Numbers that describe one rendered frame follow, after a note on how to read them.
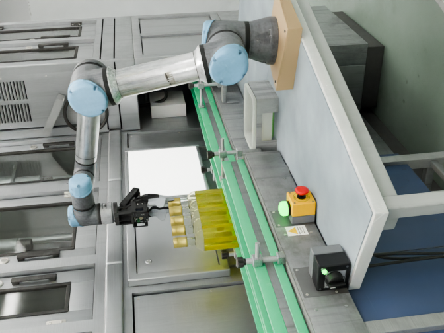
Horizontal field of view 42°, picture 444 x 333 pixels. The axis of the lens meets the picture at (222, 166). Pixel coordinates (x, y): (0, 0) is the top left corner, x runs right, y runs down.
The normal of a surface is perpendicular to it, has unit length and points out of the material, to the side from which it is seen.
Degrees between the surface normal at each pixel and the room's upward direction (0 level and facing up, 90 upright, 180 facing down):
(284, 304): 90
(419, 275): 90
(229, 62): 95
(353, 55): 90
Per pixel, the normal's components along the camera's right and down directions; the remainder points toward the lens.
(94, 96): -0.03, 0.61
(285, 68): 0.15, 0.73
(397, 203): 0.04, -0.68
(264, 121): 0.15, 0.50
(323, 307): -0.01, -0.86
